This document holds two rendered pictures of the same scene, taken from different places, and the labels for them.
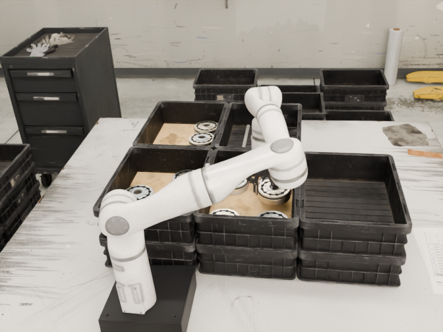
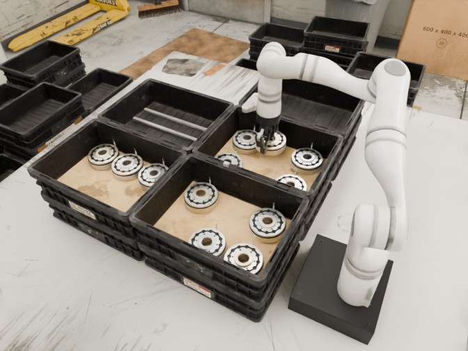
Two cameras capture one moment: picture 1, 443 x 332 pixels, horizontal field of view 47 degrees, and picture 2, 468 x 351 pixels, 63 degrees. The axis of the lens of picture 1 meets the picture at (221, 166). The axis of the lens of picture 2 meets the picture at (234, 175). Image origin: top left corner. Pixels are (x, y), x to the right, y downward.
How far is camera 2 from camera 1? 1.38 m
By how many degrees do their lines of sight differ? 55
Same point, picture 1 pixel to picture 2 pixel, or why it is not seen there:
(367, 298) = (359, 155)
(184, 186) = (401, 149)
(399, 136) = (184, 69)
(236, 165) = (398, 104)
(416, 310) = not seen: hidden behind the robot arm
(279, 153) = (404, 74)
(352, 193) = not seen: hidden behind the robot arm
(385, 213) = (311, 104)
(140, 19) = not seen: outside the picture
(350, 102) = (60, 79)
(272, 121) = (332, 65)
